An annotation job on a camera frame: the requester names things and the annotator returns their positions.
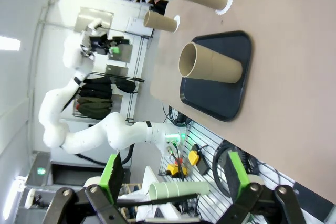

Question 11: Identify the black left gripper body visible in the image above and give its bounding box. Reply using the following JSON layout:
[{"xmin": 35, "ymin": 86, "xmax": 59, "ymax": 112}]
[{"xmin": 88, "ymin": 31, "xmax": 110, "ymax": 56}]

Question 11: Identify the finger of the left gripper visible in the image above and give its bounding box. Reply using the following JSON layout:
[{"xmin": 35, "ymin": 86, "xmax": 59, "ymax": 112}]
[{"xmin": 107, "ymin": 42, "xmax": 121, "ymax": 55}]

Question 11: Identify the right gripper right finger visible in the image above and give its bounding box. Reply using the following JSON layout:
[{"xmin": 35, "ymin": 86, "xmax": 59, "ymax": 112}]
[{"xmin": 220, "ymin": 150, "xmax": 307, "ymax": 224}]

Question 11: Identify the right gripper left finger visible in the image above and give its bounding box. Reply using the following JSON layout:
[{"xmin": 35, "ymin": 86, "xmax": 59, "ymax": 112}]
[{"xmin": 43, "ymin": 152, "xmax": 126, "ymax": 224}]

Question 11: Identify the white scalloped paper coaster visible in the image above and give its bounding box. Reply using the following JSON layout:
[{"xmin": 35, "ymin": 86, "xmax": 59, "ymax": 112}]
[{"xmin": 214, "ymin": 0, "xmax": 234, "ymax": 16}]

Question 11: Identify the black clothes rack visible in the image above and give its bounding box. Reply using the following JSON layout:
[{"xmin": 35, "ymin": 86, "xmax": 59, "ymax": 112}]
[{"xmin": 75, "ymin": 70, "xmax": 145, "ymax": 121}]

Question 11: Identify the black flat box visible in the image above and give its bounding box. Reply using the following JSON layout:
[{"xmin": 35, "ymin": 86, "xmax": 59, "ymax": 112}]
[{"xmin": 193, "ymin": 144, "xmax": 211, "ymax": 176}]

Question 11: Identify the black hanging bag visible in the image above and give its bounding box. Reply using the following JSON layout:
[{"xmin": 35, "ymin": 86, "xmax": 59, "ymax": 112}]
[{"xmin": 114, "ymin": 79, "xmax": 137, "ymax": 94}]

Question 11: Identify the black hanging jacket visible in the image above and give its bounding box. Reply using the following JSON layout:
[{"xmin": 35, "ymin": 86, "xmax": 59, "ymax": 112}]
[{"xmin": 78, "ymin": 77, "xmax": 114, "ymax": 98}]

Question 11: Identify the yellow dome button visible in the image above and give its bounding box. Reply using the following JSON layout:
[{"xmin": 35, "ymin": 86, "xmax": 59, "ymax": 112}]
[{"xmin": 188, "ymin": 150, "xmax": 201, "ymax": 167}]

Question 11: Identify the light green cup stack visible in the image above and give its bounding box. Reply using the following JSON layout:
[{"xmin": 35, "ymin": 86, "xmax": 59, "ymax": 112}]
[{"xmin": 149, "ymin": 181, "xmax": 210, "ymax": 200}]

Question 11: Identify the yellow emergency stop box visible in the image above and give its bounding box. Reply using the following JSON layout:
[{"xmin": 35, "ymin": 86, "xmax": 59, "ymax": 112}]
[{"xmin": 166, "ymin": 163, "xmax": 188, "ymax": 177}]

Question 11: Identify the olive hanging jacket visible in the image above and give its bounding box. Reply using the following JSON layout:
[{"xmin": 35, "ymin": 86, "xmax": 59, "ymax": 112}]
[{"xmin": 75, "ymin": 97, "xmax": 113, "ymax": 118}]

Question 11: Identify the black plastic tray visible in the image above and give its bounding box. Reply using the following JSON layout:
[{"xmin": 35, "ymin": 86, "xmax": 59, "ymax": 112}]
[{"xmin": 179, "ymin": 30, "xmax": 254, "ymax": 123}]

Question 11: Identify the ceiling light panel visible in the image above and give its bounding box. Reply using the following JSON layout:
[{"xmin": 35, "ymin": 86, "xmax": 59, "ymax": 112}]
[{"xmin": 0, "ymin": 36, "xmax": 22, "ymax": 51}]

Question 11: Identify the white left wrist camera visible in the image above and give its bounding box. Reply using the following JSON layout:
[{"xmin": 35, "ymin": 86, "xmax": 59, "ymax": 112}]
[{"xmin": 87, "ymin": 18, "xmax": 103, "ymax": 30}]

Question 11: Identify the black cable coil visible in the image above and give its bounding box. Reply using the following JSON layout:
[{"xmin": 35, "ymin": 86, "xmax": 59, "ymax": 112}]
[{"xmin": 213, "ymin": 144, "xmax": 254, "ymax": 199}]

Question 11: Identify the thick black arm hose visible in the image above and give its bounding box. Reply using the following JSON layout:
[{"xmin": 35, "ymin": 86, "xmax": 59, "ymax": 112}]
[{"xmin": 75, "ymin": 144, "xmax": 135, "ymax": 167}]

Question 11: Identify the white wall board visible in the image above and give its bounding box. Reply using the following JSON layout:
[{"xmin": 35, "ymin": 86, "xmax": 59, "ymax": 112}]
[{"xmin": 127, "ymin": 17, "xmax": 155, "ymax": 38}]

